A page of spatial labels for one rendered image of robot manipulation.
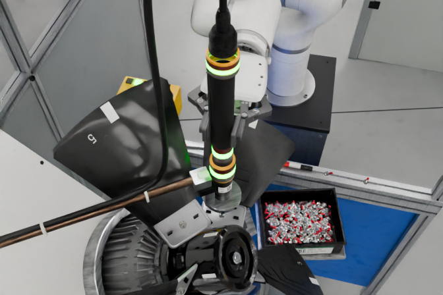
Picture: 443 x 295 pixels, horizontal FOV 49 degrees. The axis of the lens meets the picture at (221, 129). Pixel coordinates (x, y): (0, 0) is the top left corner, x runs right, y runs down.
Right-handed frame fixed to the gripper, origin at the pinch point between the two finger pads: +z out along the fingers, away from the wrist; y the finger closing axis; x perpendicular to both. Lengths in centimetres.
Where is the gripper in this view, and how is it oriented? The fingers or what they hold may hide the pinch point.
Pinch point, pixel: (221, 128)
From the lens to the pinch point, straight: 73.6
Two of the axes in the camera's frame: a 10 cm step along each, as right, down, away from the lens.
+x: 0.0, -6.2, -7.8
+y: -9.7, -1.9, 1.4
